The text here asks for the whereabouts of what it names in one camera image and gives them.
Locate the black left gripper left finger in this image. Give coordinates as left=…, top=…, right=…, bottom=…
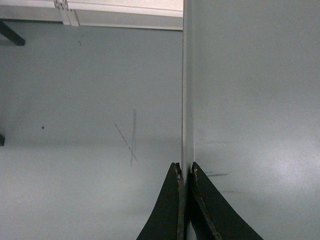
left=137, top=163, right=185, bottom=240

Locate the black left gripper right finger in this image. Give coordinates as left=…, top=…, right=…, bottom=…
left=187, top=162, right=262, bottom=240

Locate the grey rectangular serving tray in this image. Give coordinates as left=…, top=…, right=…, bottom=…
left=184, top=0, right=320, bottom=240

